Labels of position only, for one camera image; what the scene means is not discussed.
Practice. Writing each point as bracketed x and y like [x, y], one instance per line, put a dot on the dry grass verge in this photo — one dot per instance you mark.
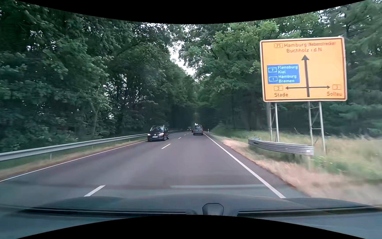
[327, 166]

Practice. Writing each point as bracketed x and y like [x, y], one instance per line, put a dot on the short grey guard rail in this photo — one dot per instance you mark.
[282, 146]

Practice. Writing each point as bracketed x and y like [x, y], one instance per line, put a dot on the large yellow direction sign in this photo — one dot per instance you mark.
[303, 69]

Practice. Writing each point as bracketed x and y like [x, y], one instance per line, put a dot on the car's own bonnet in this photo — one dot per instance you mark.
[191, 202]

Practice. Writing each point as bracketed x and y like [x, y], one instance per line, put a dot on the dark oncoming car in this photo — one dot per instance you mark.
[158, 132]

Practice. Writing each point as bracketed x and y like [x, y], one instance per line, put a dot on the narrow grass verge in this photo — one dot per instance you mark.
[45, 161]

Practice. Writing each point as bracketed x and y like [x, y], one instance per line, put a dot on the grey asphalt road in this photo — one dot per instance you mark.
[184, 162]

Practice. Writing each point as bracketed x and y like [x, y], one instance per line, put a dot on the wood of tall trees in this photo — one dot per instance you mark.
[61, 76]
[244, 73]

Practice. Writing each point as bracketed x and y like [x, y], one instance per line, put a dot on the long grey guard rail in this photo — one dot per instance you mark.
[45, 148]

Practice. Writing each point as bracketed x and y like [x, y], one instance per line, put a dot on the grey car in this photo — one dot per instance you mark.
[198, 129]

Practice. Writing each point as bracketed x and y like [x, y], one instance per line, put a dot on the road markings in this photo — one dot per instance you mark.
[248, 169]

